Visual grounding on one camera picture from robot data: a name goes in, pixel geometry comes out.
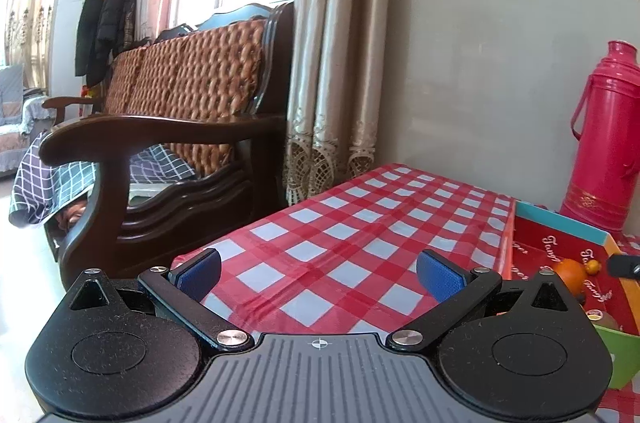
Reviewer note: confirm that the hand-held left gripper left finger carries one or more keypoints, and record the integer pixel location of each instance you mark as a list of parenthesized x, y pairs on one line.
[(200, 275)]

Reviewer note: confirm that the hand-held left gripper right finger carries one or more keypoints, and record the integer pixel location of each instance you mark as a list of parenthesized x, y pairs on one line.
[(440, 278)]

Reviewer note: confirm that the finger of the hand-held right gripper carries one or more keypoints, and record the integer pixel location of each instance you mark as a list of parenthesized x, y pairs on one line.
[(622, 266)]

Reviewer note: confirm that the small yellow kumquat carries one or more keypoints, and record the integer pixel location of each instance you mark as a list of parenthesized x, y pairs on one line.
[(593, 267)]

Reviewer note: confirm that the orange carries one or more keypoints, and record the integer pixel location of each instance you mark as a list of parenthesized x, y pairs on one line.
[(570, 275)]

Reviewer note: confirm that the brown kiwi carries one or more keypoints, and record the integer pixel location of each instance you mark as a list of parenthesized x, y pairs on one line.
[(611, 322)]

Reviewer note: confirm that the colourful cardboard box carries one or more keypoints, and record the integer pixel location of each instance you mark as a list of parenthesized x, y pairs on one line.
[(545, 243)]

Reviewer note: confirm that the red checkered tablecloth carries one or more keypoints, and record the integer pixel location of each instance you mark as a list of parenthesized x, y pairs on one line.
[(350, 243)]

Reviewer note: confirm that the red thermos flask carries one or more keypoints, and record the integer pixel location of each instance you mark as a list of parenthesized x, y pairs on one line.
[(610, 143)]

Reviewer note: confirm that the dark wooden sofa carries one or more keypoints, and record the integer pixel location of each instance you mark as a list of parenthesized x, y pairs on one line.
[(165, 128)]

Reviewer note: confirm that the grey plaid cloth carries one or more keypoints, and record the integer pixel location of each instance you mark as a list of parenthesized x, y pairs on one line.
[(55, 183)]

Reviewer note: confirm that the woven brown sofa cushion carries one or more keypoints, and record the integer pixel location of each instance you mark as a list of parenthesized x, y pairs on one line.
[(200, 78)]

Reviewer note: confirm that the covered grey sofa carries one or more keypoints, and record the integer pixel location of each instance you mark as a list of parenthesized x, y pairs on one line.
[(17, 123)]

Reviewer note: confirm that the beige lace curtain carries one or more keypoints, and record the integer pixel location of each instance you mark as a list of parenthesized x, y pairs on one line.
[(335, 53)]

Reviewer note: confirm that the black coat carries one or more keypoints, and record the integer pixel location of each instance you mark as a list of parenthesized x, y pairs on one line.
[(102, 23)]

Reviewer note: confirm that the white cabinet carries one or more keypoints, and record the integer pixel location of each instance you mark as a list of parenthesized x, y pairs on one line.
[(67, 33)]

